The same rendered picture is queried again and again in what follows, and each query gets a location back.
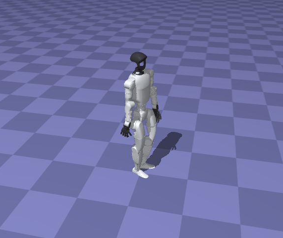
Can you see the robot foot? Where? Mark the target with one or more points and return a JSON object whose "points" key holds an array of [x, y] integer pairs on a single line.
{"points": [[147, 166], [140, 173]]}

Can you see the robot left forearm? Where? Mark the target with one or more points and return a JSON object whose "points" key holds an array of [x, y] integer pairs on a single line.
{"points": [[154, 100]]}

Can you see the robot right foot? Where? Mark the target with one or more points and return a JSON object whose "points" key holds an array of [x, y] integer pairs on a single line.
{"points": [[140, 173]]}

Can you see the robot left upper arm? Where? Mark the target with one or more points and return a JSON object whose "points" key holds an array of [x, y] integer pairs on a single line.
{"points": [[153, 88]]}

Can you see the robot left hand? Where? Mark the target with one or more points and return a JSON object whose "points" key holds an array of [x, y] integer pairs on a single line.
{"points": [[157, 113]]}

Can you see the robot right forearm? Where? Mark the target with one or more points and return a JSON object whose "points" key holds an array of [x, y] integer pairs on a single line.
{"points": [[128, 114]]}

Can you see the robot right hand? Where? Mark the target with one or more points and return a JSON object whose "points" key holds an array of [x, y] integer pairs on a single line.
{"points": [[125, 131]]}

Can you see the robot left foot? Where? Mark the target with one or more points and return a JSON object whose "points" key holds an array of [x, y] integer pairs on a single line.
{"points": [[147, 166]]}

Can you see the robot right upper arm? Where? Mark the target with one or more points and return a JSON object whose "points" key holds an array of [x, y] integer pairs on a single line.
{"points": [[129, 86]]}

